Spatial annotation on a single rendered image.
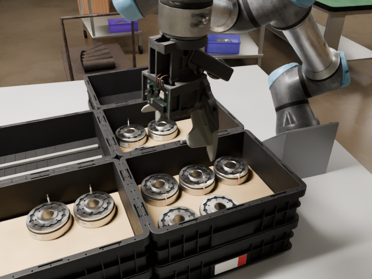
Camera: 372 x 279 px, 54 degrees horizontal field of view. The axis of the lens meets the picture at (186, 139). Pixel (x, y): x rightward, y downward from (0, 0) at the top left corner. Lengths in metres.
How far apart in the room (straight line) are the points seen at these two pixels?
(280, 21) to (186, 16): 0.50
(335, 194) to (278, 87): 0.40
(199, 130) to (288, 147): 0.66
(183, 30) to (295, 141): 0.77
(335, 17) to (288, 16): 2.73
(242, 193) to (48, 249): 0.52
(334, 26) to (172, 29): 3.24
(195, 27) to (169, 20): 0.04
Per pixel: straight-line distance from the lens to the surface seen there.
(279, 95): 1.28
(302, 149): 1.24
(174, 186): 0.99
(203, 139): 0.57
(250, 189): 1.04
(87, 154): 1.21
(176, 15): 0.50
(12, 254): 0.96
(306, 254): 1.09
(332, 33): 3.72
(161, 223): 0.89
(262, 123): 1.61
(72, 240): 0.94
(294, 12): 0.96
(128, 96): 1.54
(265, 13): 0.94
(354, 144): 2.97
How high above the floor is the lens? 1.50
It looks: 33 degrees down
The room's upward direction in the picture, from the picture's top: straight up
